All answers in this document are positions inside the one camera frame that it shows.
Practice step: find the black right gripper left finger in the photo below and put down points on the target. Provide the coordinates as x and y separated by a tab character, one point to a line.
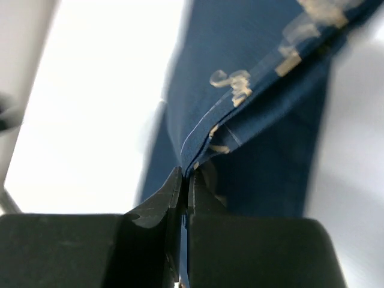
136	249

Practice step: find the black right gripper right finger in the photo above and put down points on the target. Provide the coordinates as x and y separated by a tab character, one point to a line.
227	250

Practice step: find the blue whale placemat cloth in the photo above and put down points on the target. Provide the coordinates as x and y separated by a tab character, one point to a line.
246	97

